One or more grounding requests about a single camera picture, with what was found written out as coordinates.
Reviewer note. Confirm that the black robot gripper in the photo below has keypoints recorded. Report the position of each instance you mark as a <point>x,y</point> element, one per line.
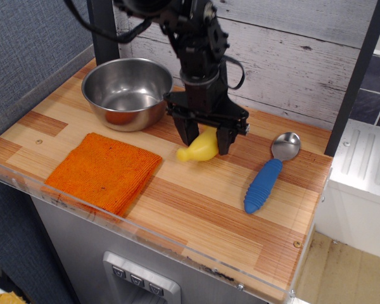
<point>207,103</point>

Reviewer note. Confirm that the yellow toy banana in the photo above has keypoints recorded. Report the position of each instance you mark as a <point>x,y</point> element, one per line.
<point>203,148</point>

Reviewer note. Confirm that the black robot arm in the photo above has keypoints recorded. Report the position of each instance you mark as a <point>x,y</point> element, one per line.
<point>197,39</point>

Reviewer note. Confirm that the stainless steel bowl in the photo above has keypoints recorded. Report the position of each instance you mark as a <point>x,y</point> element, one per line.
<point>127,94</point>

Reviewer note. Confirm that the orange folded cloth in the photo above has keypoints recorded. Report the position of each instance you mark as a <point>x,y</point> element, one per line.
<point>104,172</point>

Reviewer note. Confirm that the silver toy fridge cabinet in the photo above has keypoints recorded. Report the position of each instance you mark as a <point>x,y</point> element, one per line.
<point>80,245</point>

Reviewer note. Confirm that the white ribbed toy sink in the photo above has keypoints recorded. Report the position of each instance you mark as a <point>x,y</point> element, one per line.
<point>349,211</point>

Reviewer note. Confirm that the grey dispenser button panel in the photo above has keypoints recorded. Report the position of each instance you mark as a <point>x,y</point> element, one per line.
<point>133,283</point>

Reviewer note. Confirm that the clear acrylic table edge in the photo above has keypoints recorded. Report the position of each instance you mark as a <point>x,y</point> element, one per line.
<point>241,280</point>

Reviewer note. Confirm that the yellow object bottom corner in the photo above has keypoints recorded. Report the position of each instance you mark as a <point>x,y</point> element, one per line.
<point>11,298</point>

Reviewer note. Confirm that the blue handled metal spoon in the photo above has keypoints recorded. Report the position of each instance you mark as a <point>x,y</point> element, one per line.
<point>284,148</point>

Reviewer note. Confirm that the black right frame post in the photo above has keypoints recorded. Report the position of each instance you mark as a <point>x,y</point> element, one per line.
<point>363,60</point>

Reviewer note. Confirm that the black frame post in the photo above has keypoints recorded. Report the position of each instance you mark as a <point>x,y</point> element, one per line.
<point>101,15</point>
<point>363,60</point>

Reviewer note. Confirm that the black left frame post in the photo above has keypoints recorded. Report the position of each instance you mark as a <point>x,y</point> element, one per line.
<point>101,15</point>

